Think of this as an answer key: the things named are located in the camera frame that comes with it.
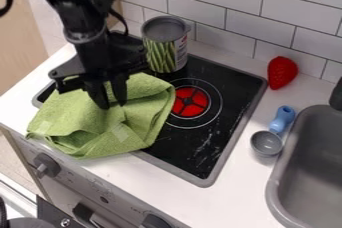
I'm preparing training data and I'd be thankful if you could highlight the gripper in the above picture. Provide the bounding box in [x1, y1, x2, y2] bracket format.
[46, 29, 151, 110]

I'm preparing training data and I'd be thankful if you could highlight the green striped can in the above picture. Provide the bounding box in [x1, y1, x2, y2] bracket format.
[140, 15, 193, 74]

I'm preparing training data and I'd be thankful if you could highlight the toy stove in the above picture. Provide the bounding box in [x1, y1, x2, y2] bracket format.
[30, 50, 270, 189]

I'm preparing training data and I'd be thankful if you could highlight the red toy strawberry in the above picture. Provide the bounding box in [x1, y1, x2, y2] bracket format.
[265, 55, 300, 91]

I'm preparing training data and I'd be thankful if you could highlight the blue and grey scoop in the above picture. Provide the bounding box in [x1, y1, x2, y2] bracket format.
[248, 105, 298, 158]

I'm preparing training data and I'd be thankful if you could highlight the toy sink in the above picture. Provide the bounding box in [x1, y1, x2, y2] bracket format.
[264, 104, 342, 228]

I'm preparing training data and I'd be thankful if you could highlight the green cloth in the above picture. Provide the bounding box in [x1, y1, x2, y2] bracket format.
[24, 71, 178, 160]

